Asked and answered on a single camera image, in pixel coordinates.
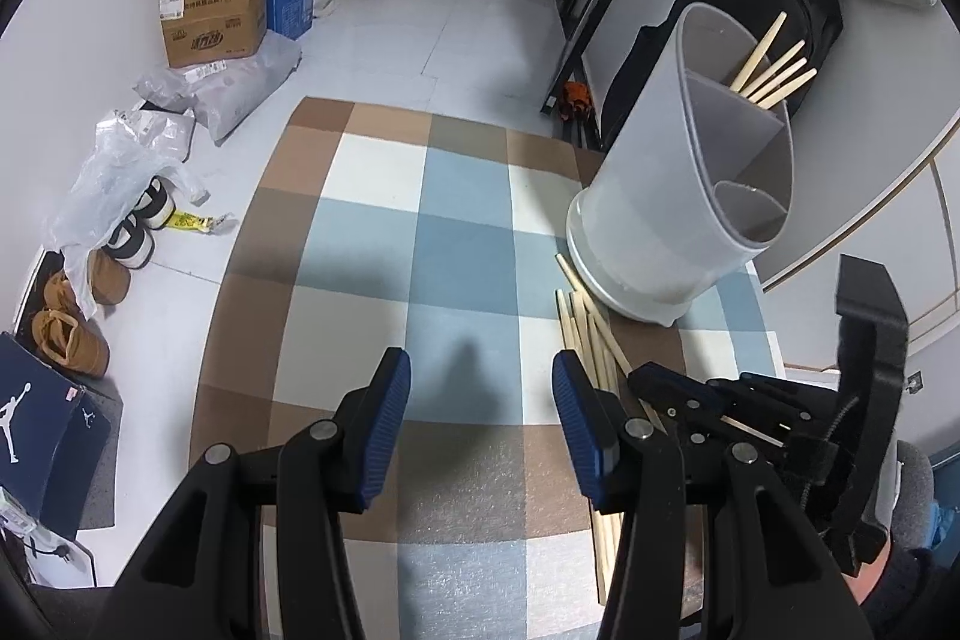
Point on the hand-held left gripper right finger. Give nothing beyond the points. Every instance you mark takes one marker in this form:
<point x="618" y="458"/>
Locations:
<point x="585" y="430"/>

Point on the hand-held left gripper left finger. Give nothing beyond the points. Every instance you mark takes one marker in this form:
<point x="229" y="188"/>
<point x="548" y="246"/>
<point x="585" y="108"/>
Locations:
<point x="382" y="430"/>

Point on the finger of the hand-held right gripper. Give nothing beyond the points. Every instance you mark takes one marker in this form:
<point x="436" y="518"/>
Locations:
<point x="675" y="385"/>
<point x="720" y="434"/>

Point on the tan wooden chopstick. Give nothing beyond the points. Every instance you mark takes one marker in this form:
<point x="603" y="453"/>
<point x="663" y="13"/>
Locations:
<point x="761" y="48"/>
<point x="784" y="76"/>
<point x="791" y="87"/>
<point x="750" y="428"/>
<point x="776" y="63"/>

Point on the pile of wooden chopsticks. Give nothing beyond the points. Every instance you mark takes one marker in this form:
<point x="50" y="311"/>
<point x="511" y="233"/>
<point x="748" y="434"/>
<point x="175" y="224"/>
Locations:
<point x="581" y="325"/>

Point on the translucent white utensil holder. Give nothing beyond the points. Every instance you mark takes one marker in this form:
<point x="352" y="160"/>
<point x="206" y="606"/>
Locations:
<point x="645" y="197"/>

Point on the person's right forearm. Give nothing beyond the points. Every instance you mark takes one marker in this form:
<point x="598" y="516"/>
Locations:
<point x="915" y="595"/>

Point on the checked table mat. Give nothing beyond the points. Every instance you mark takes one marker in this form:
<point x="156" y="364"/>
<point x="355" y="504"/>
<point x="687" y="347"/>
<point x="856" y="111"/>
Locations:
<point x="450" y="235"/>

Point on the yellow wrapper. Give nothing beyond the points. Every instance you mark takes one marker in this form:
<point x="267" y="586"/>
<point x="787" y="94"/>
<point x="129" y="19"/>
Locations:
<point x="195" y="222"/>

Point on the orange black tool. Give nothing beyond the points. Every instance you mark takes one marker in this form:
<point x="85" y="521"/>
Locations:
<point x="574" y="100"/>

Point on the brown shoe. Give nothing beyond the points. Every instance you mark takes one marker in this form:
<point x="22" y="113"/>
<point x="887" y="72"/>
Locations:
<point x="71" y="344"/>
<point x="109" y="280"/>

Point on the white black sneaker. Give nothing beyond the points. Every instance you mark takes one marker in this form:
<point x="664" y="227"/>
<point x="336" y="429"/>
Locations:
<point x="129" y="242"/>
<point x="154" y="205"/>

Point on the blue shoe box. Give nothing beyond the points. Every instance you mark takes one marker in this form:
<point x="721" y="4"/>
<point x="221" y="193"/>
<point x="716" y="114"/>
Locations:
<point x="41" y="430"/>

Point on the clear plastic bag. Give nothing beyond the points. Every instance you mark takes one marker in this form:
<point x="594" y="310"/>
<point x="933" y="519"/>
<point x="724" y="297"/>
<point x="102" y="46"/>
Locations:
<point x="97" y="197"/>

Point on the grey parcel bag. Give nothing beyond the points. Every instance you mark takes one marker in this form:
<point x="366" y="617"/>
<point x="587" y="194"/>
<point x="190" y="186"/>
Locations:
<point x="232" y="93"/>

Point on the white parcel bag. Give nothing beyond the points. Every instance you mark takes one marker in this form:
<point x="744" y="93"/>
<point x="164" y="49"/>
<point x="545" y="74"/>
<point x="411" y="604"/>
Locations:
<point x="150" y="130"/>

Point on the brown cardboard box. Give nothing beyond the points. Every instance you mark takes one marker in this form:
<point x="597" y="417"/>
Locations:
<point x="214" y="21"/>

